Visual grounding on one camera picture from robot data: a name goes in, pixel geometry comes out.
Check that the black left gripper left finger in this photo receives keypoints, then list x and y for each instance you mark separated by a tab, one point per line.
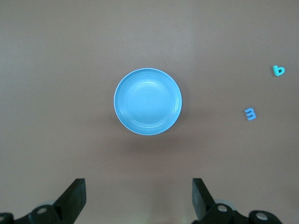
67	205

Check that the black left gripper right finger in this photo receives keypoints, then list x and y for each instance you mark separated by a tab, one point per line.
205	205

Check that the blue foam letter m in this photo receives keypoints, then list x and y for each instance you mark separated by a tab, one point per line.
253	114

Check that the teal foam letter q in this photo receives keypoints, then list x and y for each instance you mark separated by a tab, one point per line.
275	72

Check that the blue plate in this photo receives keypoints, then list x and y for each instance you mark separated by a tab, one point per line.
147	100

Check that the brown paper table cover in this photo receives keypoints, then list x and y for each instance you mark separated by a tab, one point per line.
46	70

